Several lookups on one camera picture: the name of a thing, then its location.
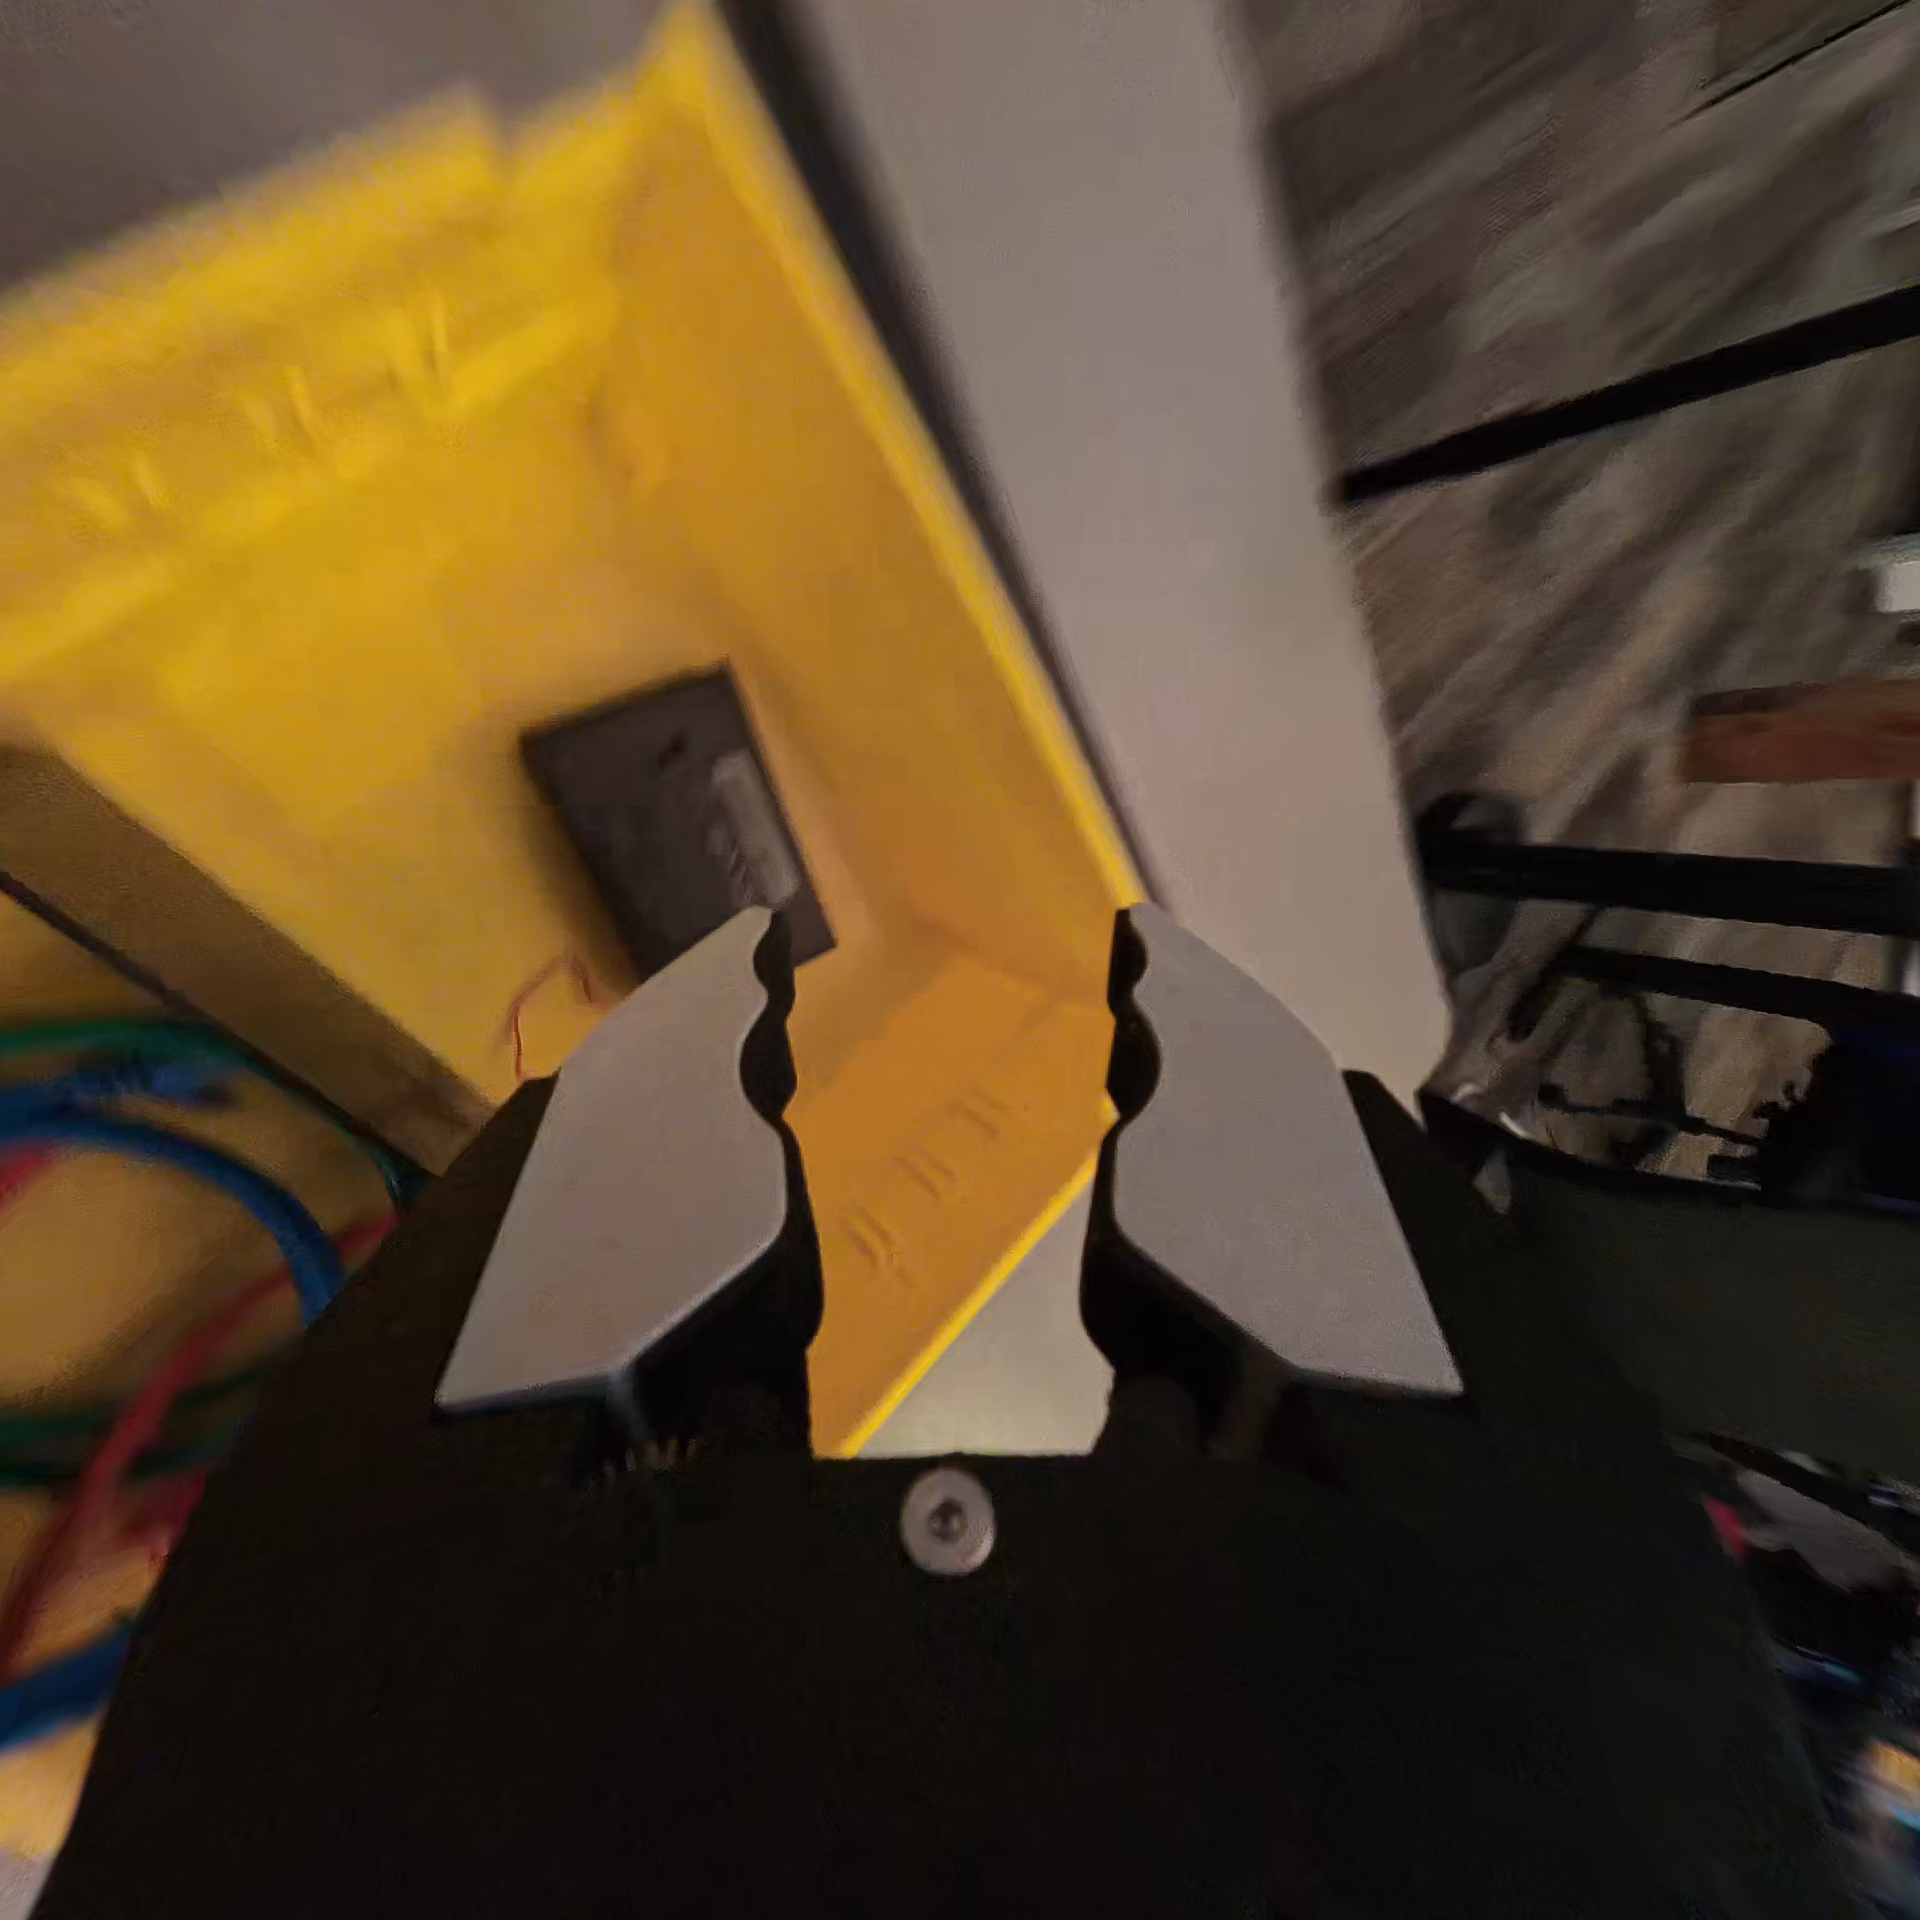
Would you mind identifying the red twist tie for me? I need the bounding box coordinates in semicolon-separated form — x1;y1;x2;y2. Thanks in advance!
501;953;600;1082

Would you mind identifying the black metal frame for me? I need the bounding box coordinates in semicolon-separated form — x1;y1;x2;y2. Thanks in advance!
1327;284;1920;1082

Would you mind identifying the blue ethernet cable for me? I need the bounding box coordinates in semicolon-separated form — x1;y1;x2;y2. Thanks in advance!
0;1052;351;1758

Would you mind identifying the green ethernet cable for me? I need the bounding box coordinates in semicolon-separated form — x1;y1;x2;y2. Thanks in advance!
0;1019;426;1488

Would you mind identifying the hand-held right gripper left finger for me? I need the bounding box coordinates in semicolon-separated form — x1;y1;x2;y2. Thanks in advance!
437;902;829;1457

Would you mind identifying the yellow plastic bin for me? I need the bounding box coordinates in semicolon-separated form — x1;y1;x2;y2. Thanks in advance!
0;0;1149;1466

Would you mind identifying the person's dark clothing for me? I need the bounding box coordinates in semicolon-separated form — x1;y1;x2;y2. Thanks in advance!
1477;1095;1920;1504

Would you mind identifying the black ethernet switch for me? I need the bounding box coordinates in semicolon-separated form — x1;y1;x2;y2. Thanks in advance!
517;662;842;986

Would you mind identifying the red ethernet cable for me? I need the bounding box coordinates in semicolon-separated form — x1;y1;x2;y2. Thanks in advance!
0;1141;399;1681

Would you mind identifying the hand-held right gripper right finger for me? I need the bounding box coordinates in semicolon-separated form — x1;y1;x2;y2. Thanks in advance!
1082;899;1468;1457

